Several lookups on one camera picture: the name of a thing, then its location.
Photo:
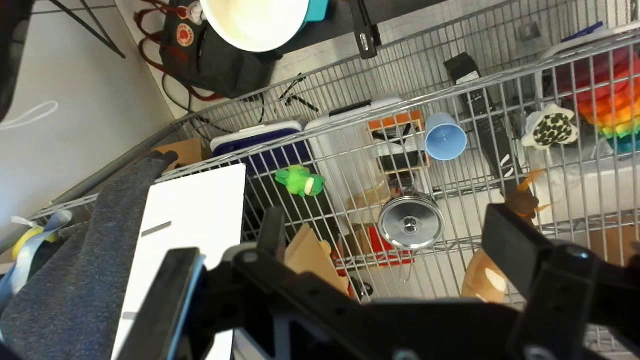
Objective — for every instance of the grey fabric cloth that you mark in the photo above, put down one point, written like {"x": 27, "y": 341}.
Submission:
{"x": 73, "y": 286}

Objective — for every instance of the rainbow stacking toy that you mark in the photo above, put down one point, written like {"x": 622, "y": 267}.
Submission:
{"x": 611, "y": 100}

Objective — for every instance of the red flat item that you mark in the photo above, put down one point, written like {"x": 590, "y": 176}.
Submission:
{"x": 382, "y": 252}

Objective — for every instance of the black bag red logo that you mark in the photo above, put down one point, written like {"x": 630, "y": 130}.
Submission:
{"x": 213, "y": 60}

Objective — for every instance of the black flat device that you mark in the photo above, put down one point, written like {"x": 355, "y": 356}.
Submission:
{"x": 465, "y": 66}

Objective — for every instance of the brown wooden toy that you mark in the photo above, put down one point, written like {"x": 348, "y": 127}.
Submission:
{"x": 522, "y": 192}

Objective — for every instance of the light blue plastic cup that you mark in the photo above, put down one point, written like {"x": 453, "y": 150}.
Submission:
{"x": 445, "y": 137}

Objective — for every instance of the white round bowl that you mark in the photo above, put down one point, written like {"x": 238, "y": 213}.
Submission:
{"x": 253, "y": 20}

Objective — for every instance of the light wooden piece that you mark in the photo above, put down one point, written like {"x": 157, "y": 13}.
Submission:
{"x": 487, "y": 276}

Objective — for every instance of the navy box white rim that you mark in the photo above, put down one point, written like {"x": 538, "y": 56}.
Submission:
{"x": 260, "y": 140}

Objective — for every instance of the white flower dotted toy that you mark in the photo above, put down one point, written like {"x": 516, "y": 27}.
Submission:
{"x": 550, "y": 129}

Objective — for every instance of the small silver pot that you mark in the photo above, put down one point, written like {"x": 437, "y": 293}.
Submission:
{"x": 409, "y": 247}

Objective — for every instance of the black bar clamp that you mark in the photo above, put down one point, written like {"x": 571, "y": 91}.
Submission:
{"x": 367, "y": 30}

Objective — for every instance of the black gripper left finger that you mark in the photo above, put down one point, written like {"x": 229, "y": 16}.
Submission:
{"x": 167, "y": 301}

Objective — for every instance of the teal plastic item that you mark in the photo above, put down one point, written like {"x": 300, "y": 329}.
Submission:
{"x": 318, "y": 9}

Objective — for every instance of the silver pot lid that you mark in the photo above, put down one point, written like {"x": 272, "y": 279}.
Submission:
{"x": 411, "y": 222}

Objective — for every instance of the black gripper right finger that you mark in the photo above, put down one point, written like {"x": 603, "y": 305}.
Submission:
{"x": 521, "y": 247}

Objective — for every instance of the orange white small box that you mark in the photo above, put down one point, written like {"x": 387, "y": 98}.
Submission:
{"x": 398, "y": 137}

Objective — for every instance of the green plastic toy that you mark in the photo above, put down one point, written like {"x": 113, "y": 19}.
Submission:
{"x": 300, "y": 181}

